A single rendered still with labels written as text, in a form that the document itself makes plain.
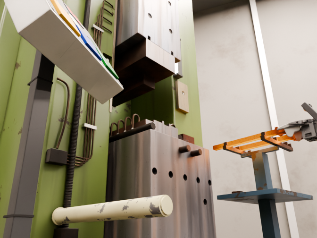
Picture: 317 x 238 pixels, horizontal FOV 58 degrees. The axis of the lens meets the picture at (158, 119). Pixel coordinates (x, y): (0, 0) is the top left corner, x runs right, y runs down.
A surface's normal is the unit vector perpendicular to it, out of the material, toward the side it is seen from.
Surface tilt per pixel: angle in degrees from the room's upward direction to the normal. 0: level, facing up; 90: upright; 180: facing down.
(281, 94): 90
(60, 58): 150
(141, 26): 90
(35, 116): 90
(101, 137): 90
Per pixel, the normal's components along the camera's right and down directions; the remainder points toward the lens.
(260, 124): -0.35, -0.35
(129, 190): -0.68, -0.27
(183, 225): 0.74, -0.26
